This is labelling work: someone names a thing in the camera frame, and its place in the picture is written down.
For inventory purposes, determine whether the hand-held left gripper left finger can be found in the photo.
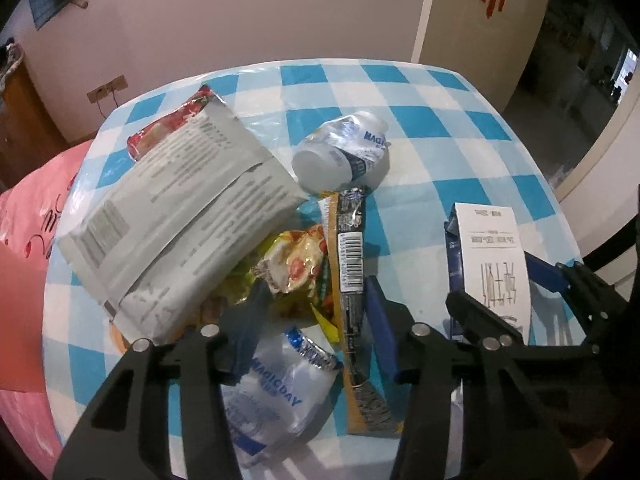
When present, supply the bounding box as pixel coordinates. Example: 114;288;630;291
52;282;273;480

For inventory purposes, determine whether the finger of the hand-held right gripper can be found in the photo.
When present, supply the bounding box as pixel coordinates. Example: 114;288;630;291
525;252;628;341
446;290;526;346

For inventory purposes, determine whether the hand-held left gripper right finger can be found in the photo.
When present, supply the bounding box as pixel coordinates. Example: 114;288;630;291
365;275;578;480

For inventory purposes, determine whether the white blue carton box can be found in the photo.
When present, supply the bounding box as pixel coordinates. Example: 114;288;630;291
445;202;533;343

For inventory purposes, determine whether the white plastic wrapper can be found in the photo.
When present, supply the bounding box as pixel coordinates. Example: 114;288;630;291
220;325;343;456

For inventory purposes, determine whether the black orange snack wrapper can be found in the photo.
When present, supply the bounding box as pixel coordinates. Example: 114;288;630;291
319;186;403;436

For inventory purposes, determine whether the yellow snack wrapper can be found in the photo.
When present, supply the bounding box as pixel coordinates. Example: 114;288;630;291
210;225;341;346

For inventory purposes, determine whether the large grey snack bag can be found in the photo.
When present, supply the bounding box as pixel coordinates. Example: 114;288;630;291
57;100;311;341

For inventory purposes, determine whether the blue white checkered tablecloth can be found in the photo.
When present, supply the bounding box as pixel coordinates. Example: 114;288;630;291
42;60;583;480

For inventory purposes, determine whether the red snack packet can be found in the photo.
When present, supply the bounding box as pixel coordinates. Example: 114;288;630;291
126;85;226;161

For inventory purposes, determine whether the pink bedsheet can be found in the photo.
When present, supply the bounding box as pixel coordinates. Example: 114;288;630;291
0;140;96;461

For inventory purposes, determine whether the white door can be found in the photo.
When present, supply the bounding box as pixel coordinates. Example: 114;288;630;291
412;0;551;116

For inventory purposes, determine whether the wooden cabinet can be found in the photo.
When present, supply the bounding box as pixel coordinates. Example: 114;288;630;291
0;62;68;191

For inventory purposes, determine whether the folded clothes pile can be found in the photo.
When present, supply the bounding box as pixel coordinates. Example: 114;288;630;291
0;40;25;91

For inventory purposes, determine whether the socket cable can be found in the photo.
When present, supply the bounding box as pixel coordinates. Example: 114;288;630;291
97;89;120;117

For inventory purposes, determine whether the wall socket strip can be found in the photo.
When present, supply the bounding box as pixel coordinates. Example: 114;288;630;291
86;75;127;105

